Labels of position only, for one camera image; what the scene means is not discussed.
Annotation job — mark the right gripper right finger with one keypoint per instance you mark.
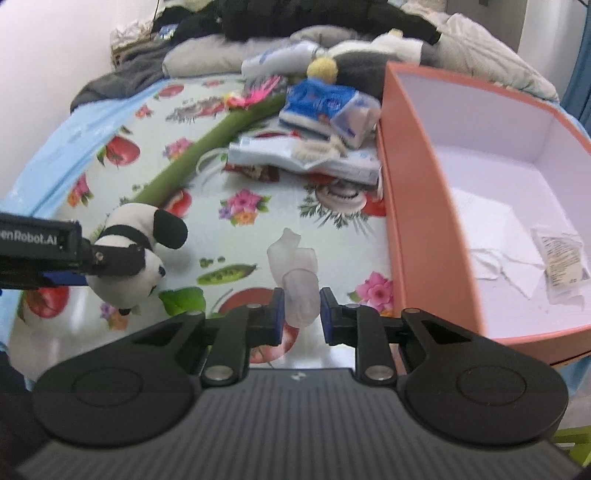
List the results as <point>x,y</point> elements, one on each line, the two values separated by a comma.
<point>362,328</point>

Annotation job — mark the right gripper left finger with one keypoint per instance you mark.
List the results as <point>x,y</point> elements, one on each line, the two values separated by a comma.
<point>231,339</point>

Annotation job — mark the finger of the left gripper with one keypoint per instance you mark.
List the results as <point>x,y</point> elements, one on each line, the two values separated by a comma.
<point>115,261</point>

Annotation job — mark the panda plush toy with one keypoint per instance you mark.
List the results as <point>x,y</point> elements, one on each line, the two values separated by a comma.
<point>145,225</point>

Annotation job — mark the translucent white silicone piece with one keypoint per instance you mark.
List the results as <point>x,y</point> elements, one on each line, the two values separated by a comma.
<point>295,270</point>

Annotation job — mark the clear printed plastic packet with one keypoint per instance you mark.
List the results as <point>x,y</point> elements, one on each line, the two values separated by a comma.
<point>567,270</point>

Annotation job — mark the light blue bed sheet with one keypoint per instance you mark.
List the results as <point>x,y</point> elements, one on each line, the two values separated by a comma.
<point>101,157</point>

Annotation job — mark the long green plush stem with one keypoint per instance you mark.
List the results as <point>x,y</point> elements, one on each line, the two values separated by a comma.
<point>162,187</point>

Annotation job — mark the orange storage box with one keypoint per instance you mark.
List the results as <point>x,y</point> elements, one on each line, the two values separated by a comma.
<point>441,131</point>

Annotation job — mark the dark grey towel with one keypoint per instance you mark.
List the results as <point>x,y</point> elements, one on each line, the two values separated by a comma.
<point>139,69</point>

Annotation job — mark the blue tissue pack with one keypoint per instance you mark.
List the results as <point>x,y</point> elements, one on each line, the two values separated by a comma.
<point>331,110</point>

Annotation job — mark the grey white penguin plush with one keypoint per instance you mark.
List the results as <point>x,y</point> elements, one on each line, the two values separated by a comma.
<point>362,64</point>

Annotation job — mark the black clothing pile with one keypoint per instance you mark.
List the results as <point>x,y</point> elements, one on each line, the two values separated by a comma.
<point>242,20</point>

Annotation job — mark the grey quilt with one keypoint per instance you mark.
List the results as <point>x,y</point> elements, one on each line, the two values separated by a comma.
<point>465,47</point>

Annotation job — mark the blue curtain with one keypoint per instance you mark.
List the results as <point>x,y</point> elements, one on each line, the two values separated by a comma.
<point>576,100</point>

